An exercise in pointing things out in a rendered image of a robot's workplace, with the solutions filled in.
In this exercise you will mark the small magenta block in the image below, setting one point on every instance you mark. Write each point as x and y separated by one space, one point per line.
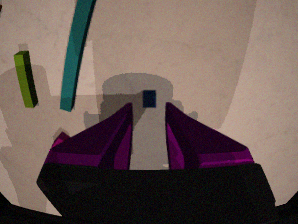
62 137

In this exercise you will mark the lime green rod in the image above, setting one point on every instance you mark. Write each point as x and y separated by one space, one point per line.
25 78

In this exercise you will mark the turquoise rod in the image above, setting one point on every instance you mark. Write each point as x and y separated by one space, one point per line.
79 29

